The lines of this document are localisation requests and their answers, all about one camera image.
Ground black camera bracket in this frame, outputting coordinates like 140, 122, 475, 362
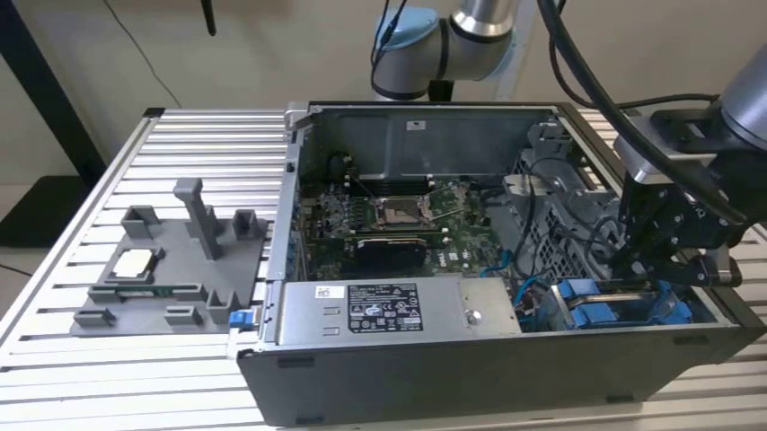
649, 106, 726, 157

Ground grey parts rack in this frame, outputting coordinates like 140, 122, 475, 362
68, 177, 278, 339

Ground black PC case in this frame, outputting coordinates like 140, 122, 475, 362
235, 101, 767, 428

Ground black antenna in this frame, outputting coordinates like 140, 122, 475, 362
199, 0, 219, 38

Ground green motherboard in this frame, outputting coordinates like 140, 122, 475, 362
298, 178, 513, 283

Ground thin black wall cable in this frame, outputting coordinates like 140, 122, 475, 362
103, 0, 185, 110

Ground grey power supply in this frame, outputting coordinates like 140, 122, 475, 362
278, 275, 522, 347

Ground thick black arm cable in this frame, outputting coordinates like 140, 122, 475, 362
535, 0, 750, 226

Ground black graphics card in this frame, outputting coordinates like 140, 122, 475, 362
353, 234, 431, 274

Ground hard disk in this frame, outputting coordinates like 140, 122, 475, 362
554, 277, 698, 330

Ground grey metal drive cage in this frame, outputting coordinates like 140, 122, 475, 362
507, 119, 626, 280

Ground black monitor stand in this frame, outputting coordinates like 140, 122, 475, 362
0, 0, 114, 249

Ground green RAM stick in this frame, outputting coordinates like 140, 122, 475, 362
115, 284, 205, 299

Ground blue wire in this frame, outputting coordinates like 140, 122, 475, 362
482, 249, 557, 316

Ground CPU socket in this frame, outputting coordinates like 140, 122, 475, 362
373, 196, 434, 231

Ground thin metal locking lever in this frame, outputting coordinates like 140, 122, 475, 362
351, 172, 382, 202

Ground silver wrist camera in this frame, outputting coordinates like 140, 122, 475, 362
611, 136, 669, 186

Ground silver CPU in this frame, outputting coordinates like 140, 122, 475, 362
112, 248, 165, 280

